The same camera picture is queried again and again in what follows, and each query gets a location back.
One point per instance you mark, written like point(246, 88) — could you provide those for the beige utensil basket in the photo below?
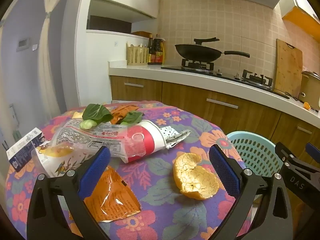
point(137, 56)

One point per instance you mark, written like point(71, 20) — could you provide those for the wall switch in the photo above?
point(34, 47)

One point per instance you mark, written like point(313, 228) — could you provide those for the bok choy leaf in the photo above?
point(132, 117)

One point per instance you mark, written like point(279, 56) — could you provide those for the floral tablecloth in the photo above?
point(160, 180)

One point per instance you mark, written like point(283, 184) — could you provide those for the black gas stove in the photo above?
point(225, 76)

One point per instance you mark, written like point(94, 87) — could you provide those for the teal plastic basket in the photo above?
point(255, 152)

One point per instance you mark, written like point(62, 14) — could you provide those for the white and yellow snack bag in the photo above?
point(62, 160)

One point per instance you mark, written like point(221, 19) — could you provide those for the orange snack wrapper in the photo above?
point(112, 200)

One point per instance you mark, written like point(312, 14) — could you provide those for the black wok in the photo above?
point(197, 52)

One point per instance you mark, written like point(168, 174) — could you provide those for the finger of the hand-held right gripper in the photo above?
point(313, 151)
point(295, 158)

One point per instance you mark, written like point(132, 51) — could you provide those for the small orange piece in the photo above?
point(306, 105)

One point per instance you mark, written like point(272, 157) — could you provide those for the wooden kitchen cabinet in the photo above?
point(185, 100)

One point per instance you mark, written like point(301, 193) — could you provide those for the wall control panel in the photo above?
point(23, 45)

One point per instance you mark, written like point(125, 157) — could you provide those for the crumpled orange wrapper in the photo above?
point(122, 110)

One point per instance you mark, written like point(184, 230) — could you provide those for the white and blue carton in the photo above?
point(22, 150)

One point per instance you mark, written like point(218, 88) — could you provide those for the white curtain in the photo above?
point(50, 55)

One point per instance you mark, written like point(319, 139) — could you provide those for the wooden cutting board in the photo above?
point(288, 67)

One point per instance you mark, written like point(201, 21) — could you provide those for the beige cooking pot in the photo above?
point(311, 87)

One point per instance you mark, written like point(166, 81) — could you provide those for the small yellow scrap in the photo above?
point(76, 115)

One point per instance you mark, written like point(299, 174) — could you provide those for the orange wall cabinet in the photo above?
point(300, 15)

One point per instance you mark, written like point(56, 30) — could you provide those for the polka-dot paper wrapper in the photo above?
point(172, 132)

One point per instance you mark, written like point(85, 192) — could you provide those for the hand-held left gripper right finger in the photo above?
point(225, 172)

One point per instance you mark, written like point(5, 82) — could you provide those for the yellow oil bottle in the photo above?
point(164, 52)

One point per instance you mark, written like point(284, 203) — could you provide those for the bok choy piece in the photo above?
point(96, 112)

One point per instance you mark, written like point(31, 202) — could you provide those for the dark sauce bottle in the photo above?
point(158, 50)
point(151, 51)

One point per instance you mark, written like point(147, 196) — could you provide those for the orange peel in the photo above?
point(195, 177)

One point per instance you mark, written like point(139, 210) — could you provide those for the red and white paper cup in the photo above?
point(147, 140)

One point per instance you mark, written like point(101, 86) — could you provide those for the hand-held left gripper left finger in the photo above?
point(96, 170)

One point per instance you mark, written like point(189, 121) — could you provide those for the clear printed plastic bag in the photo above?
point(100, 135)

